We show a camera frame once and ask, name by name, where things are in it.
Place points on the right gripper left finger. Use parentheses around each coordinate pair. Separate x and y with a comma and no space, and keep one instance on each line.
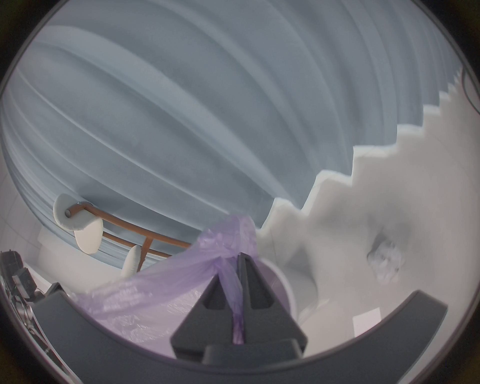
(204,322)

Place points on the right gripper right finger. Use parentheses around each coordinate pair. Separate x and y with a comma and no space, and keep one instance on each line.
(268,318)

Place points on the purple plastic bag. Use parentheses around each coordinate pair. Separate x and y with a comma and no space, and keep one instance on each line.
(168,285)

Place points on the white trash bin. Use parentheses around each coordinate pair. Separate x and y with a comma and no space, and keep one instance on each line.
(302,296)

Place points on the crumpled white paper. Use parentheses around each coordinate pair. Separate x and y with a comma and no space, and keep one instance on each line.
(385,262)

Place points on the wooden chair with white cushions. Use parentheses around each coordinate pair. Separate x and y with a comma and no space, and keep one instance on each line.
(88,232)

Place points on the blue-green curtain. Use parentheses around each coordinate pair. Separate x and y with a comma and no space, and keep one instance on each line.
(180,112)

